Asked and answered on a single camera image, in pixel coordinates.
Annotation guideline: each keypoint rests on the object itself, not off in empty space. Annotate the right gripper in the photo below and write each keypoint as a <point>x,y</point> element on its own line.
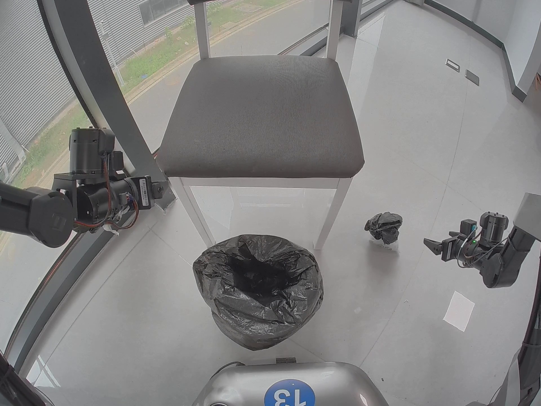
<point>454,248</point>

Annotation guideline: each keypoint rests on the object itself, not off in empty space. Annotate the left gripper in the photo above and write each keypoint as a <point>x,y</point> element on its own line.
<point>145,193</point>

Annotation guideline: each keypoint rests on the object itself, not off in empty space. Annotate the black plastic bag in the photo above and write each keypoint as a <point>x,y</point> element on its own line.
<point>253,311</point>

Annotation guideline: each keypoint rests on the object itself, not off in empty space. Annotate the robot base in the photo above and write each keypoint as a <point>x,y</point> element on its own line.
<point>253,383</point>

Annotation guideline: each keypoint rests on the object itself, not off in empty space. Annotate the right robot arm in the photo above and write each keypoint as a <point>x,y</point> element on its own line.
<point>503,264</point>

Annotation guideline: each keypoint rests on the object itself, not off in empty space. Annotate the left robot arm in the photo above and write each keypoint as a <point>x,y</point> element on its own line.
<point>42,218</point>

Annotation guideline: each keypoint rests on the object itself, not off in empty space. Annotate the crumpled black plastic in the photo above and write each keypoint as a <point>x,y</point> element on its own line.
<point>384,226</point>

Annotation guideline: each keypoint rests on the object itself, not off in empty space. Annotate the small white paper scrap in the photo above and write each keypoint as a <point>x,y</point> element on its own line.
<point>386,248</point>

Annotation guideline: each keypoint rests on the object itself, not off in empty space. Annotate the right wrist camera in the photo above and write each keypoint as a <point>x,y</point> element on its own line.
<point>468,226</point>

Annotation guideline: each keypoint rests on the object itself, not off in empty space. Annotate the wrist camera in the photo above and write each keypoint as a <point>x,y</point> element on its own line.
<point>117,161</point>
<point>468,226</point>

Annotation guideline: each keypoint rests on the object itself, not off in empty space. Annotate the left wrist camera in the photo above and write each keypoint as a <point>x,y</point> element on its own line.
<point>117,161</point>

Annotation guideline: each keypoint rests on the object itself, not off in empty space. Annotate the grey seat white frame chair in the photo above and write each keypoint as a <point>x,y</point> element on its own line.
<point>262,116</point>

